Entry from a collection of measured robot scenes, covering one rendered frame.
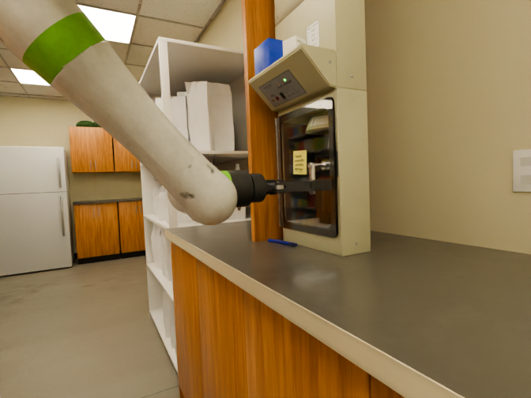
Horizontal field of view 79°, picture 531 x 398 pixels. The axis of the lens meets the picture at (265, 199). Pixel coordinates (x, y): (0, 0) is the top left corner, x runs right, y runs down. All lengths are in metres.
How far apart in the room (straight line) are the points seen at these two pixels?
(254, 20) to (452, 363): 1.18
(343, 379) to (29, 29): 0.69
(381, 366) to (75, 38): 0.61
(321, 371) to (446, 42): 1.06
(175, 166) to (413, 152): 0.94
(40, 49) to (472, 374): 0.67
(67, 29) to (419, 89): 1.08
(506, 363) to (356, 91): 0.74
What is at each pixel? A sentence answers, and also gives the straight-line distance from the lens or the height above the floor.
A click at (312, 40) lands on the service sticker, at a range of 1.08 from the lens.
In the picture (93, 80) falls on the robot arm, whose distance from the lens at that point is 0.57.
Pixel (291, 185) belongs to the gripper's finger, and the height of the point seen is 1.15.
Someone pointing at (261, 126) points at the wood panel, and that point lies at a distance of 1.22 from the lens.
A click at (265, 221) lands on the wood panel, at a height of 1.01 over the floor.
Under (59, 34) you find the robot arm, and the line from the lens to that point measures 0.57.
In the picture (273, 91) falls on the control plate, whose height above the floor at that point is 1.45.
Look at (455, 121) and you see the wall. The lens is 1.22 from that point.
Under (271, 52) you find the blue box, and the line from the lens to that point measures 1.09.
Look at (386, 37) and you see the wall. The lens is 1.47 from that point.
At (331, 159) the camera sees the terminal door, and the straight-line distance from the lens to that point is 0.93.
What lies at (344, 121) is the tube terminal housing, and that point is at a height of 1.32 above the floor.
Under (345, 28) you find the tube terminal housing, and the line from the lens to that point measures 1.03.
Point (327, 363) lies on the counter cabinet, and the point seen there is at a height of 0.84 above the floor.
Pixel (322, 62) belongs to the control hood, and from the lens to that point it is 0.94.
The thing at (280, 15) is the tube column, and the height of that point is 1.73.
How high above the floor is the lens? 1.16
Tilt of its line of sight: 3 degrees down
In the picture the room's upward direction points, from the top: 2 degrees counter-clockwise
